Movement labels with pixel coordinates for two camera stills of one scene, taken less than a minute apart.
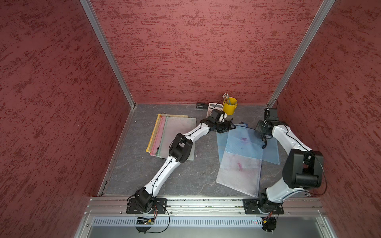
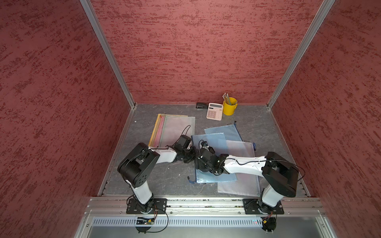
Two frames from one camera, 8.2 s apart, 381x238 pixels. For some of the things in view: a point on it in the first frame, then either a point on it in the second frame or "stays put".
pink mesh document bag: (156, 144) stays put
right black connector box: (269, 223) stays put
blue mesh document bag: (241, 140) to (218, 142)
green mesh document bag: (172, 126) stays put
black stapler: (201, 106) stays put
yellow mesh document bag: (153, 138) stays put
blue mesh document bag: (271, 153) to (231, 132)
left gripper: (227, 127) to (193, 148)
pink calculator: (212, 106) stays put
